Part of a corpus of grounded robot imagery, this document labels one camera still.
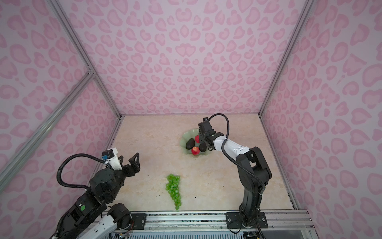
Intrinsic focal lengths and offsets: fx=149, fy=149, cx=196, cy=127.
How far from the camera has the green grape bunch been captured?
2.62 ft

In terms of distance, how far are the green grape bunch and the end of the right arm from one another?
1.01ft

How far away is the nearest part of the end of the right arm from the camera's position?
69cm
